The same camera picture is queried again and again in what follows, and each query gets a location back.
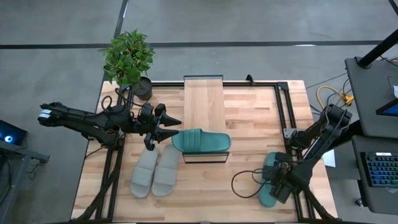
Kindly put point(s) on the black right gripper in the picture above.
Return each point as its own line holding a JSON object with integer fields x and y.
{"x": 284, "y": 183}

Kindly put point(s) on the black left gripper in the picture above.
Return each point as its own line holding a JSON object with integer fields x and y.
{"x": 146, "y": 119}

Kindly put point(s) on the grey rubber slide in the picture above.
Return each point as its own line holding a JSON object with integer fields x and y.
{"x": 166, "y": 174}
{"x": 143, "y": 174}

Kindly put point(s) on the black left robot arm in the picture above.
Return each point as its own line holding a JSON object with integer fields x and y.
{"x": 77, "y": 119}

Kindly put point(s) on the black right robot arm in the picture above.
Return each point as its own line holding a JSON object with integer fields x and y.
{"x": 323, "y": 140}

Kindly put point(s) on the black plant pot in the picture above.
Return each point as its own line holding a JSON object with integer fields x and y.
{"x": 143, "y": 90}

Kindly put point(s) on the white paper sheet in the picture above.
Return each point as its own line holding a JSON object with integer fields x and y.
{"x": 329, "y": 158}

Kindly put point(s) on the green leafy plant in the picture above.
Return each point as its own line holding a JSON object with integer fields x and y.
{"x": 127, "y": 56}

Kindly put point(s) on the backlit keyboard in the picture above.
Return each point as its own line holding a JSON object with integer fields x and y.
{"x": 381, "y": 169}

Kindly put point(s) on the tablet with blue screen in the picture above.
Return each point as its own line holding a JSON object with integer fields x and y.
{"x": 390, "y": 109}

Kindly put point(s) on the grey metal cart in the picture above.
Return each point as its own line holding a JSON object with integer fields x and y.
{"x": 18, "y": 155}

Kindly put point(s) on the black computer blue lights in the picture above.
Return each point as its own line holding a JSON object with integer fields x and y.
{"x": 11, "y": 133}

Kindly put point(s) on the black pole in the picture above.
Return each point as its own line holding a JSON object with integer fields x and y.
{"x": 377, "y": 49}

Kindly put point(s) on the wooden shelf black metal frame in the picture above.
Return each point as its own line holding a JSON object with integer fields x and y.
{"x": 203, "y": 105}

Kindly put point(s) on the silver frame bracket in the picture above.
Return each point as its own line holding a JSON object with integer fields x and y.
{"x": 289, "y": 133}

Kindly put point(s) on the black aluminium table frame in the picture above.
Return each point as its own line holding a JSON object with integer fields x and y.
{"x": 284, "y": 109}

